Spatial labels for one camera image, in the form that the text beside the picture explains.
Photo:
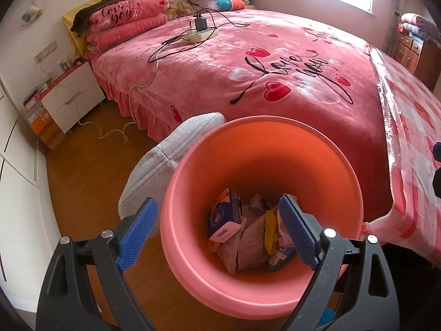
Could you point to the pink plastic bin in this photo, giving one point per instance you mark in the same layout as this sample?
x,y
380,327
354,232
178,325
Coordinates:
x,y
241,151

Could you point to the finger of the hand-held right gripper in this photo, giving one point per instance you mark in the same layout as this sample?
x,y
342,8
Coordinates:
x,y
437,182
437,151

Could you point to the white bedside cabinet red top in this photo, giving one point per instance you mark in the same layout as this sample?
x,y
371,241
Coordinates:
x,y
69,93

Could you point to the white purple box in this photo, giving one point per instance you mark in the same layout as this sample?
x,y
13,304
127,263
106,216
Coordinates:
x,y
30,99

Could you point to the white wardrobe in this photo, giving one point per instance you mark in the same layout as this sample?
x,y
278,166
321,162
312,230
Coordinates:
x,y
17,165

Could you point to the orange cardboard box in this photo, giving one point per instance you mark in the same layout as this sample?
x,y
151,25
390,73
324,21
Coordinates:
x,y
43,124
51,139

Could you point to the yellow snack wrapper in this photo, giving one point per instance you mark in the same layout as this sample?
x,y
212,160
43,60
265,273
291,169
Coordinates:
x,y
270,231

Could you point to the blue white tissue pack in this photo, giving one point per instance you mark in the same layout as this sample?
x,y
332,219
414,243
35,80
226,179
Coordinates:
x,y
222,213

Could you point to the brown wooden cabinet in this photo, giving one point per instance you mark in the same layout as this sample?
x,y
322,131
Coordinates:
x,y
427,62

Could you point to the grey wet wipes packet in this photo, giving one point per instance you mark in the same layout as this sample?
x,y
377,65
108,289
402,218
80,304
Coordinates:
x,y
251,244

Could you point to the yellow floral pillow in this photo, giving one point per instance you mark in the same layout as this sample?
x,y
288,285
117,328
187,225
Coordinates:
x,y
177,7

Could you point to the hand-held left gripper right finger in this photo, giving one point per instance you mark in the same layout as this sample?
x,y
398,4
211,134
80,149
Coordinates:
x,y
298,231

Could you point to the white green wall decoration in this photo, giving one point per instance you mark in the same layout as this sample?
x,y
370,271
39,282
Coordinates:
x,y
32,8

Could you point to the pink heart print bedspread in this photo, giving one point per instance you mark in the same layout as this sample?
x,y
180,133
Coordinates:
x,y
293,31

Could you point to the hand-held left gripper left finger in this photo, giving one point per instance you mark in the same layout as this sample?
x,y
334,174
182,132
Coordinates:
x,y
137,234

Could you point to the white wrapper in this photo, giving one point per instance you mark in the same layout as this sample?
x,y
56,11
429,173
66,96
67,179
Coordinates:
x,y
256,202

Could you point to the yellow star print headboard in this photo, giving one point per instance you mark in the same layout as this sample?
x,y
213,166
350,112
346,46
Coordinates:
x,y
74,15

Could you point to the folded pink grey blanket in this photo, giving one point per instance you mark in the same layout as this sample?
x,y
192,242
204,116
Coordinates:
x,y
420,24

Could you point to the red white checkered tablecloth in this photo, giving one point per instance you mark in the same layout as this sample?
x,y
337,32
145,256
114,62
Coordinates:
x,y
410,117

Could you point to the dark brown cloth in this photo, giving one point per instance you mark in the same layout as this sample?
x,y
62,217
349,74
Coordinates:
x,y
86,12

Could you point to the wall socket strip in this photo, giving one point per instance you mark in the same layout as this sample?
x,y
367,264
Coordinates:
x,y
44,52

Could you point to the black charger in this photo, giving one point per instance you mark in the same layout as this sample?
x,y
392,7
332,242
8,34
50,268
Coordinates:
x,y
200,23

